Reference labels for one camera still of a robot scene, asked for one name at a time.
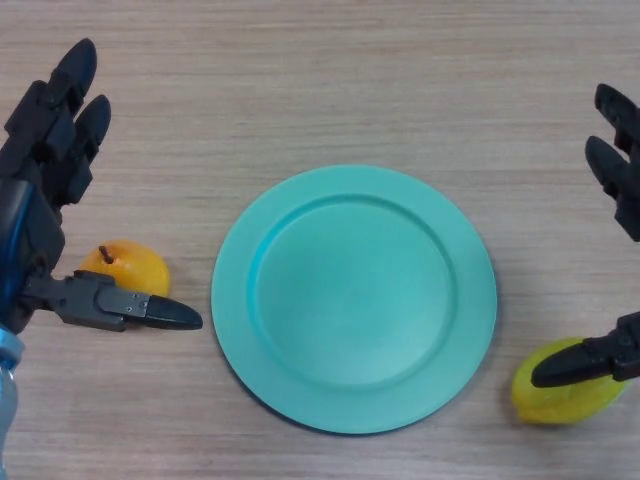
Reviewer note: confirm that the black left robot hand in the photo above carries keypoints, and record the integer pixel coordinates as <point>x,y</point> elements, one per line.
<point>35,225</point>

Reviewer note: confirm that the teal round plate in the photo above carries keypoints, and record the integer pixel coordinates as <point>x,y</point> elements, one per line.
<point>355,300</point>

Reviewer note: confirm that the orange pear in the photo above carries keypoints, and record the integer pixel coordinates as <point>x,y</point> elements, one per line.
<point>137,265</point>

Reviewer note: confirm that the yellow starfruit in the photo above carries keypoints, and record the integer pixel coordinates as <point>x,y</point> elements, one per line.
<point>570,405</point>

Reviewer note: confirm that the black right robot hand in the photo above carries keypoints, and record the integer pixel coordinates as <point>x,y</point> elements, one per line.
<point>625,185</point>

